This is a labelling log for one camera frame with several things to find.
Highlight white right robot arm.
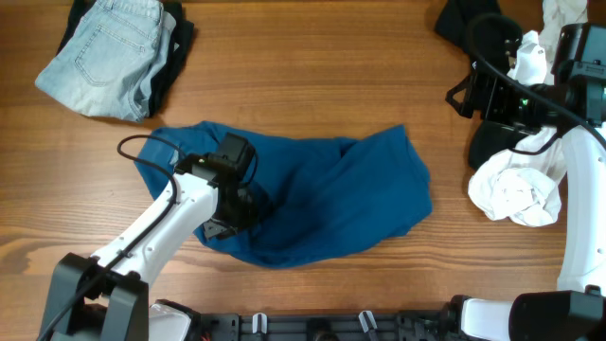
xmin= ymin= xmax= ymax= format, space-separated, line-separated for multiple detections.
xmin=446 ymin=65 xmax=605 ymax=340

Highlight light blue folded jeans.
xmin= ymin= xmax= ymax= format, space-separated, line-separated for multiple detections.
xmin=35 ymin=0 xmax=176 ymax=122

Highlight black crumpled garment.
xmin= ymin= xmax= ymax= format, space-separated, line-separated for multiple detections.
xmin=435 ymin=0 xmax=526 ymax=170

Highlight white crumpled t-shirt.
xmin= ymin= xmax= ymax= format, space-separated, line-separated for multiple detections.
xmin=468 ymin=0 xmax=588 ymax=227

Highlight black folded garment under jeans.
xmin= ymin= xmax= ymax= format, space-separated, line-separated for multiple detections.
xmin=57 ymin=0 xmax=194 ymax=117

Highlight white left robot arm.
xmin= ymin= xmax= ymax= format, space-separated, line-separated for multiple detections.
xmin=39 ymin=170 xmax=256 ymax=340

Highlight dark blue polo shirt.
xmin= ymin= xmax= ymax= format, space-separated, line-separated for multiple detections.
xmin=139 ymin=121 xmax=433 ymax=268

